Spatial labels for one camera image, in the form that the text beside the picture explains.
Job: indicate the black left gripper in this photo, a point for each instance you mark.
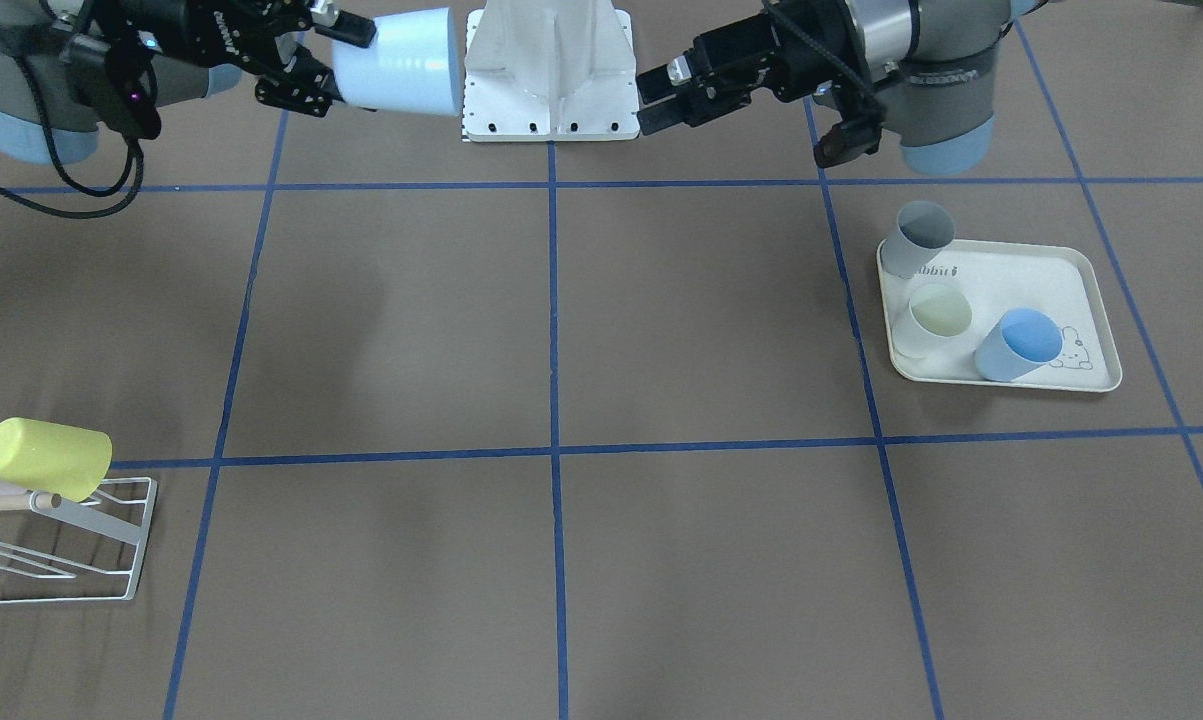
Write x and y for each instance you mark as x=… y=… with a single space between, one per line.
x=761 y=62

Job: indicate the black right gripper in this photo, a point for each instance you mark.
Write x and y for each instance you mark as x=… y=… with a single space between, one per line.
x=204 y=32

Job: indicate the light blue cup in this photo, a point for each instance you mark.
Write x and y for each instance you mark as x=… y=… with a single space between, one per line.
x=1022 y=340
x=411 y=66

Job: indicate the yellow plastic cup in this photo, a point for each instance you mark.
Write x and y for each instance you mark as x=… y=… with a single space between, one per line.
x=49 y=457

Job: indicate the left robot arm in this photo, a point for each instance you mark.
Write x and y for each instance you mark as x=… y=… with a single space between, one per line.
x=924 y=70

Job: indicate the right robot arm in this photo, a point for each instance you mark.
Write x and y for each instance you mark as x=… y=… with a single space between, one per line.
x=41 y=118

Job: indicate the grey plastic cup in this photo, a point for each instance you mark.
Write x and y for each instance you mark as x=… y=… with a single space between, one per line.
x=921 y=230

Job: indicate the cream plastic cup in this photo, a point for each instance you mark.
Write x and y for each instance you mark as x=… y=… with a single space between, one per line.
x=931 y=316

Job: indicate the white serving tray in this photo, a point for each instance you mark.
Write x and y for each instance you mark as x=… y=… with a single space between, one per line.
x=996 y=277

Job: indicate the white camera stand pillar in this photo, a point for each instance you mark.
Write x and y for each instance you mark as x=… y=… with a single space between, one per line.
x=549 y=71

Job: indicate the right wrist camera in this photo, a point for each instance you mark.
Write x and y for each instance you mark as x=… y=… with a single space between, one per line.
x=111 y=78

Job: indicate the white wire cup rack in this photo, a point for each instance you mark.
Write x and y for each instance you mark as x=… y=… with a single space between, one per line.
x=53 y=550

